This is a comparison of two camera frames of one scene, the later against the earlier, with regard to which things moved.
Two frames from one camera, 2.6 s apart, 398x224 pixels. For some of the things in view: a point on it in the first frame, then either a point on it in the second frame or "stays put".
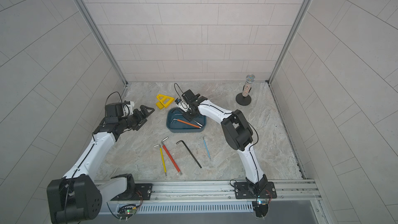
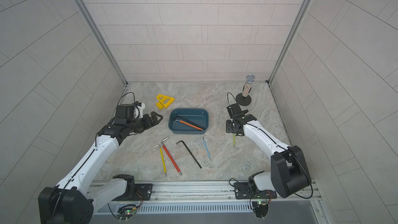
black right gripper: [189, 117] -> [228, 127]
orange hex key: [186, 123] stays put
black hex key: [189, 152] stays put
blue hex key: [206, 148] stays put
